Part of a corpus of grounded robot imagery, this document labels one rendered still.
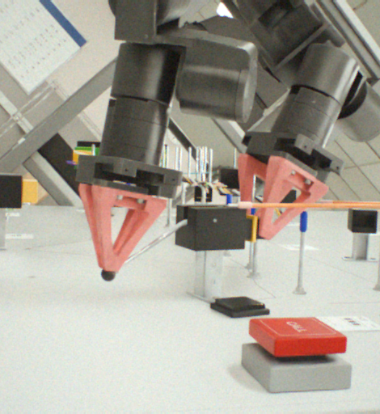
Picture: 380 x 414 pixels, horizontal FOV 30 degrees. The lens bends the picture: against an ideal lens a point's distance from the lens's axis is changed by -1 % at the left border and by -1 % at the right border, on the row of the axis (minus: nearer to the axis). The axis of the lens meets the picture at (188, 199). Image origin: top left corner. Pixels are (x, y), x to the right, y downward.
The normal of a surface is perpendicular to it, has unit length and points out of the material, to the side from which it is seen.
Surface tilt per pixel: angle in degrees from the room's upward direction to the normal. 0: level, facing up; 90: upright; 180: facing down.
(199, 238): 80
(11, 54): 90
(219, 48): 124
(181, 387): 47
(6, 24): 90
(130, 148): 96
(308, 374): 90
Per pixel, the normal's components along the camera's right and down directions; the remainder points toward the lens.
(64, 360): 0.04, -1.00
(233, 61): -0.28, 0.34
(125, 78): -0.47, -0.10
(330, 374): 0.24, 0.09
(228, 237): 0.47, 0.09
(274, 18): 0.48, 0.78
